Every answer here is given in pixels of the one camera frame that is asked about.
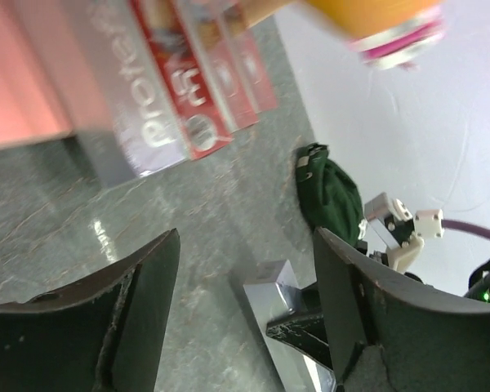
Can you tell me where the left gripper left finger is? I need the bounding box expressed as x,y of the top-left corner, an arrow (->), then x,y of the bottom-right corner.
0,229 -> 180,391

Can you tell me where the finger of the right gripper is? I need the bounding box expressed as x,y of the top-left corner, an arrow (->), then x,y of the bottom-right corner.
265,312 -> 333,371

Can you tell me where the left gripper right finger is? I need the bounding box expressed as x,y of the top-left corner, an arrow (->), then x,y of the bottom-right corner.
313,229 -> 490,391

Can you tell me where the silver toothpaste box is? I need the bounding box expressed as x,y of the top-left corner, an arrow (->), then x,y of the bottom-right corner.
12,1 -> 188,187
243,261 -> 337,391

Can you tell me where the red 3D toothpaste box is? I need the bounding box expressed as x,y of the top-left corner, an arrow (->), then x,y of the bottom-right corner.
131,1 -> 232,160
225,1 -> 277,112

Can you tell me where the pink toothpaste box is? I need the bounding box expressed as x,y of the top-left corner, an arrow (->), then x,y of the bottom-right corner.
360,19 -> 445,70

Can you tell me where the dark red toothpaste box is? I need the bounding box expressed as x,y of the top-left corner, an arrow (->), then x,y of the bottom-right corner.
176,1 -> 258,133

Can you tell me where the orange R.O toothpaste box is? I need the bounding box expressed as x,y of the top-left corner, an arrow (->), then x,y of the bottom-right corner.
306,0 -> 441,39

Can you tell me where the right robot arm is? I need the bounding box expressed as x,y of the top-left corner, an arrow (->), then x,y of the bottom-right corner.
266,259 -> 490,371

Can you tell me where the pink three-tier shelf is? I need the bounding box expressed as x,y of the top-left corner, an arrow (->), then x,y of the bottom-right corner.
0,1 -> 111,149

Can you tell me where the dark green baseball cap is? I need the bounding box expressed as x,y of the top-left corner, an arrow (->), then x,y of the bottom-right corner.
295,143 -> 364,247

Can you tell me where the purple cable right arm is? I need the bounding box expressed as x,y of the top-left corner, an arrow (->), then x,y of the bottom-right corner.
443,218 -> 490,248

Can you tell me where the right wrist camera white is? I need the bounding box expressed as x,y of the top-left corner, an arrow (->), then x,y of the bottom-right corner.
363,193 -> 444,274

